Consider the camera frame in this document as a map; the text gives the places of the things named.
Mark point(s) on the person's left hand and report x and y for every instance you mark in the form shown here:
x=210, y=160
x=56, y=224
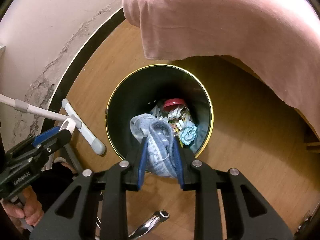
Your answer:
x=31, y=212

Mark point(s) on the black gold trash bin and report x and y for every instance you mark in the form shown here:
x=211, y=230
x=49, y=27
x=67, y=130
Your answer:
x=164, y=91

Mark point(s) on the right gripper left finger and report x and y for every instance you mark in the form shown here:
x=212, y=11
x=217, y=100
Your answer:
x=74, y=214

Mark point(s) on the blue grey sock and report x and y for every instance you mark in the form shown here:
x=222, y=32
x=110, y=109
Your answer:
x=160, y=144

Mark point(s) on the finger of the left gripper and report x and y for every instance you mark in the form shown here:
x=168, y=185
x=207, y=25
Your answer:
x=39, y=139
x=57, y=141

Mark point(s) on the blue white wrapper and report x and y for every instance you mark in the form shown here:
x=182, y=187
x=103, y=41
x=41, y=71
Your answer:
x=175, y=117

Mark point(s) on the red plastic lid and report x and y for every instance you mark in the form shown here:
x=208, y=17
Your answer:
x=172, y=104

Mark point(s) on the white desk leg frame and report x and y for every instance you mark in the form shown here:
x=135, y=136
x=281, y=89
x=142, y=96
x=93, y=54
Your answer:
x=73, y=120

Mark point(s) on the chrome chair base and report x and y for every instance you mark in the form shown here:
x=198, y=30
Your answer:
x=158, y=217

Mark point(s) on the teal cigarette box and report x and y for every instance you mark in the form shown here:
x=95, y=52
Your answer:
x=188, y=132

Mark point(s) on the pink bed sheet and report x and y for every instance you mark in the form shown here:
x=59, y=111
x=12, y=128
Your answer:
x=277, y=39

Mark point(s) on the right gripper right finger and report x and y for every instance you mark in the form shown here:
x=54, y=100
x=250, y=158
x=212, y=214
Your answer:
x=226, y=200

